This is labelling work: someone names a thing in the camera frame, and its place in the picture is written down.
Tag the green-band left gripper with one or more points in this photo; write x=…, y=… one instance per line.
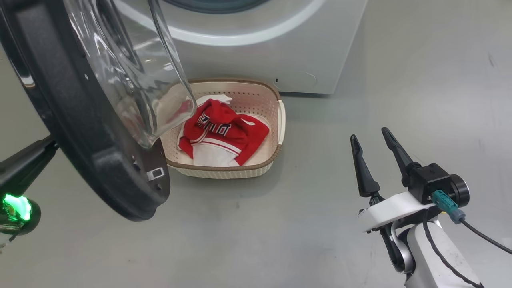
x=24, y=224

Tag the white-band right gripper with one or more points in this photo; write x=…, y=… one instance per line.
x=392, y=210

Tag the black glass washing machine door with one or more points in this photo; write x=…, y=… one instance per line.
x=80, y=140

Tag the red white lettered jersey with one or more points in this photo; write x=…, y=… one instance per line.
x=216, y=120

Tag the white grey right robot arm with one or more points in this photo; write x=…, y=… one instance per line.
x=450, y=250

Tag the white front-load washing machine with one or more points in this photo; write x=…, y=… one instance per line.
x=312, y=48

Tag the cream perforated laundry basket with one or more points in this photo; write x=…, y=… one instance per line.
x=256, y=100

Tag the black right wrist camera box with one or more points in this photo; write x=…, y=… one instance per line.
x=430, y=180

